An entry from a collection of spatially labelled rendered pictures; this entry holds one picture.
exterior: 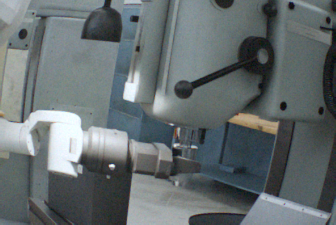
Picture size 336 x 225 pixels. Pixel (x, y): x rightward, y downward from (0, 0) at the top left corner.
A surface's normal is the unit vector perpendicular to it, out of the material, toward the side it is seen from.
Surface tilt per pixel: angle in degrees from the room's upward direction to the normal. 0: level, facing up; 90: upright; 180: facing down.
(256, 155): 90
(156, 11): 90
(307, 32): 90
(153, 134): 90
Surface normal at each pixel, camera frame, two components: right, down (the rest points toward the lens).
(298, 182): -0.85, -0.09
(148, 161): 0.17, 0.10
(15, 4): 0.72, -0.39
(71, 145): 0.21, -0.21
